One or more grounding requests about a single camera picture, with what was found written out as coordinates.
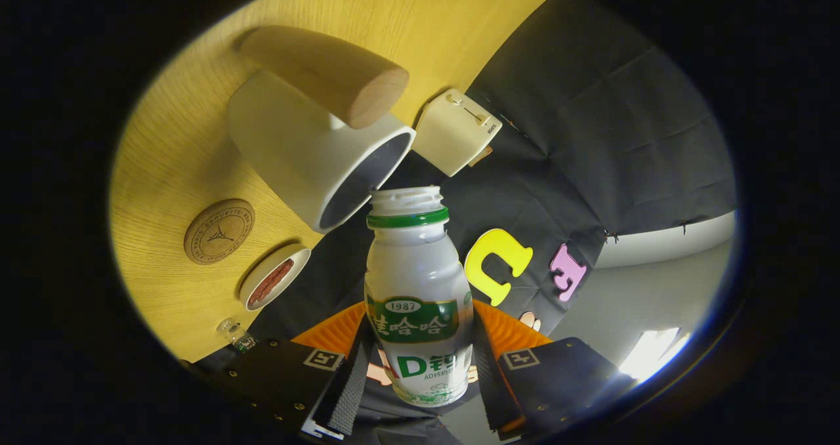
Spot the wooden table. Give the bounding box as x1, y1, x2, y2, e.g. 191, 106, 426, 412
108, 0, 557, 364

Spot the clear plastic water bottle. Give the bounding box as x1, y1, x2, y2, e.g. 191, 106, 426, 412
217, 318, 259, 354

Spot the black backdrop cloth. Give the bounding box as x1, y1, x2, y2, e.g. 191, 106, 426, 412
197, 0, 739, 445

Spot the red sausage strip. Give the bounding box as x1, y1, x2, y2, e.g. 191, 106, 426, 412
248, 259, 295, 305

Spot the white cup wooden handle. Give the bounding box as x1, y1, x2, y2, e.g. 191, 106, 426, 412
226, 25, 417, 234

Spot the round cork coaster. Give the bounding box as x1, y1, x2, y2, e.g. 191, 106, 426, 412
183, 199, 255, 265

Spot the white juice bottle green label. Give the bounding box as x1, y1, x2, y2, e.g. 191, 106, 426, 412
364, 184, 474, 408

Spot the round white plate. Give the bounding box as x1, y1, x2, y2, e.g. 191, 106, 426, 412
239, 244, 312, 312

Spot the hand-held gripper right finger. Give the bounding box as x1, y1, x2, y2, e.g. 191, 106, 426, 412
471, 299, 636, 440

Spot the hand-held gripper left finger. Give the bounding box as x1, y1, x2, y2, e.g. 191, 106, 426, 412
197, 301, 375, 440

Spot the cream toaster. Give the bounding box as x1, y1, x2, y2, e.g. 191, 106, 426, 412
412, 89, 503, 178

